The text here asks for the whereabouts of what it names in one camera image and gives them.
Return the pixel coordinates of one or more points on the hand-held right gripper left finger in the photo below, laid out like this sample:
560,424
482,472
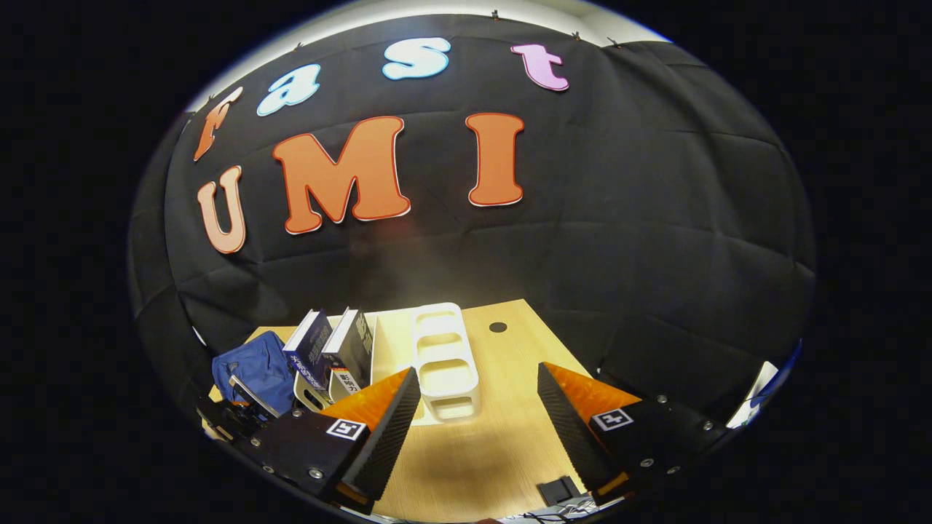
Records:
386,444

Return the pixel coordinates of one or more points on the blue cover book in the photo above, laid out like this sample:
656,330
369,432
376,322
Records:
309,349

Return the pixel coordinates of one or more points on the dark portrait cover book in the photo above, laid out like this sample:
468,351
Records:
353,346

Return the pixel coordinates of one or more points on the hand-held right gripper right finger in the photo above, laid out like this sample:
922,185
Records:
575,437

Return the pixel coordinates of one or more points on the blue schoolbag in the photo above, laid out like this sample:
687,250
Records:
258,367

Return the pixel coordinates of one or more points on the black desk grommet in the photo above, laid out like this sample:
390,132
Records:
498,327

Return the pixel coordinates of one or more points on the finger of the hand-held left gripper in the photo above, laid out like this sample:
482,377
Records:
255,397

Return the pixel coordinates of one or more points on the white and blue object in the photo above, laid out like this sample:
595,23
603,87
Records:
757,393

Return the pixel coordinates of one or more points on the white bookshelf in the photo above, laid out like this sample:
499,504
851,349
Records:
444,364

